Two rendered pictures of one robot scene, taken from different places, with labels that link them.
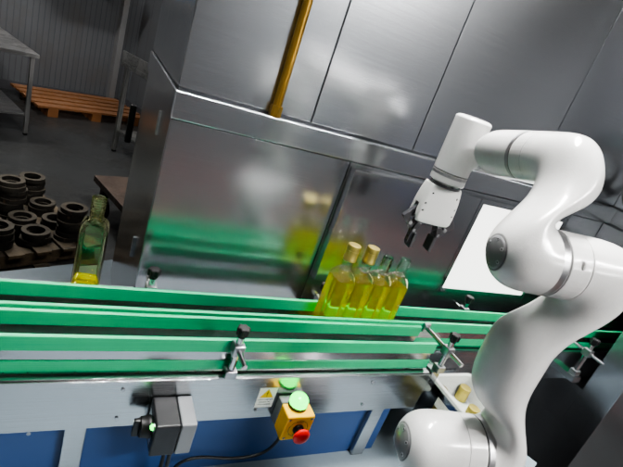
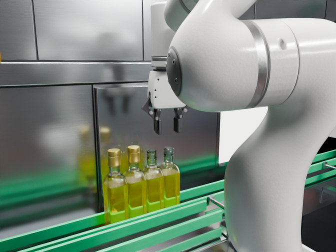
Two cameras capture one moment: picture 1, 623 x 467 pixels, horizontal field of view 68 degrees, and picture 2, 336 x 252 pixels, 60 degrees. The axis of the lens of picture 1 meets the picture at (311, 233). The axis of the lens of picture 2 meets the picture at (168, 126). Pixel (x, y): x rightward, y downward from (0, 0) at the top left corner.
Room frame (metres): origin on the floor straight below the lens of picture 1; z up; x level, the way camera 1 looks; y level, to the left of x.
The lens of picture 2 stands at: (0.32, -0.24, 1.57)
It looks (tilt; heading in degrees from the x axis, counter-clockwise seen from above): 12 degrees down; 359
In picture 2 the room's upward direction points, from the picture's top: straight up
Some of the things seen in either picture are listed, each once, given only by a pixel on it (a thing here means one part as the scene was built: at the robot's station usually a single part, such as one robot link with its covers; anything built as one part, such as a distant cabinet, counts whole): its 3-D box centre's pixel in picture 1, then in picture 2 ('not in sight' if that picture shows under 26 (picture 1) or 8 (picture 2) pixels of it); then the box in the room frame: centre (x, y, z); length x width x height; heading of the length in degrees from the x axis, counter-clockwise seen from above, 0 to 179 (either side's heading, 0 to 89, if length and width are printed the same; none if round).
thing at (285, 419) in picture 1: (292, 418); not in sight; (0.85, -0.10, 0.96); 0.07 x 0.07 x 0.07; 30
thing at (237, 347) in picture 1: (238, 359); not in sight; (0.78, 0.05, 1.11); 0.07 x 0.04 x 0.13; 30
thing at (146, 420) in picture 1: (141, 426); not in sight; (0.68, 0.19, 0.96); 0.04 x 0.03 x 0.04; 30
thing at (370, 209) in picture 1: (451, 244); (210, 126); (1.42, -0.43, 1.32); 0.90 x 0.03 x 0.34; 120
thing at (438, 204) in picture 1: (437, 201); (167, 87); (1.10, -0.26, 1.50); 0.10 x 0.07 x 0.11; 110
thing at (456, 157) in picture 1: (464, 145); (168, 30); (1.10, -0.26, 1.64); 0.09 x 0.08 x 0.13; 103
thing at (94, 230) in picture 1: (91, 250); not in sight; (0.88, 0.45, 1.18); 0.06 x 0.06 x 0.26; 22
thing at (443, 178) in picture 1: (449, 178); (168, 63); (1.10, -0.26, 1.56); 0.09 x 0.08 x 0.03; 110
